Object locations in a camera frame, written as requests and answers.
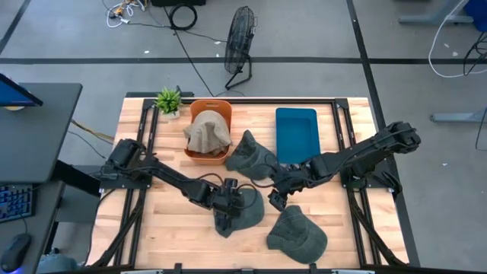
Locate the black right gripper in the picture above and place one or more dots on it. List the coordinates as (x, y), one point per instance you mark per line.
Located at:
(289, 179)

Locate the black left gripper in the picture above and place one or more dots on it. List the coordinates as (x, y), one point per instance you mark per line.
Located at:
(228, 203)

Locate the dark green cloth cap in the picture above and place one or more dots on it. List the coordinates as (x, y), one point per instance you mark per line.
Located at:
(247, 156)
(296, 236)
(251, 213)

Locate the tan cloth cap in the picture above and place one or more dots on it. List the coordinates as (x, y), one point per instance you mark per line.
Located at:
(207, 131)
(220, 151)

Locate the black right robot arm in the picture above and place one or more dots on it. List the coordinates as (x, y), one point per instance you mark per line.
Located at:
(361, 152)

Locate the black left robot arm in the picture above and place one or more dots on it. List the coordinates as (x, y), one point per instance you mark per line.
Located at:
(179, 182)

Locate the blue plastic bin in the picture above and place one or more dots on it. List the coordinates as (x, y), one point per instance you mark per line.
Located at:
(296, 135)

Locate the orange plastic basket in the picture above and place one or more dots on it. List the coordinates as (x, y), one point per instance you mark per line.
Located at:
(205, 160)

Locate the black diagonal gantry strut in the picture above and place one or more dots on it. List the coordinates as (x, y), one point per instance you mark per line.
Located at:
(376, 232)
(119, 233)

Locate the green plant in white pot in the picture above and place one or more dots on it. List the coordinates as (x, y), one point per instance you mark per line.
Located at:
(168, 100)

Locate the black floor fan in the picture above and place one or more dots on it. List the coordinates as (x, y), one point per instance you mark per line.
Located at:
(239, 38)

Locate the black desk support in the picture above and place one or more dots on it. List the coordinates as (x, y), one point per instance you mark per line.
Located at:
(76, 177)

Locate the grey desk foot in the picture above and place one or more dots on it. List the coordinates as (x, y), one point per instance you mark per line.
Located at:
(456, 117)
(430, 19)

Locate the grey-blue bag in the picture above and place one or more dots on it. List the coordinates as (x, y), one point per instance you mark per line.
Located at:
(57, 264)

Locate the black office desk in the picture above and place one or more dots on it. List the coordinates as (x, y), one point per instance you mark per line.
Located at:
(42, 144)

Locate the black box on floor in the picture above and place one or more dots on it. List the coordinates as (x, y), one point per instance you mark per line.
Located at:
(179, 2)

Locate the black computer keyboard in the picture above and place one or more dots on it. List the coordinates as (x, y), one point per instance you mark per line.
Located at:
(15, 201)

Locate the black computer mouse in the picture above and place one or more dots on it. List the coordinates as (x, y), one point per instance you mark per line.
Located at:
(15, 251)

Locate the monitor with blue screen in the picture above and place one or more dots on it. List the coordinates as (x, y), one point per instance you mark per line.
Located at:
(15, 97)

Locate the blue container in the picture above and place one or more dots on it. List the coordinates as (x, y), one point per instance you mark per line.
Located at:
(477, 11)

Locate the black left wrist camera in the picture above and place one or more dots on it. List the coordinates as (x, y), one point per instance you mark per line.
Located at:
(231, 184)

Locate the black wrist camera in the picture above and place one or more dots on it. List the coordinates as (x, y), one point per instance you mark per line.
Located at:
(277, 199)
(231, 184)

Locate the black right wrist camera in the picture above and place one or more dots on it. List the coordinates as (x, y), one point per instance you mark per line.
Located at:
(277, 199)

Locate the black metal table frame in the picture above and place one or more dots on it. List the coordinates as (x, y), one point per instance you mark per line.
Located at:
(125, 183)

